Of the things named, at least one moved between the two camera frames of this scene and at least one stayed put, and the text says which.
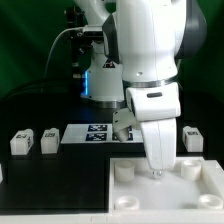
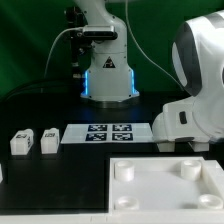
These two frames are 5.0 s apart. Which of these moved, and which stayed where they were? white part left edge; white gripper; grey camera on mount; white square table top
Moved: white gripper
Stayed: grey camera on mount; white part left edge; white square table top
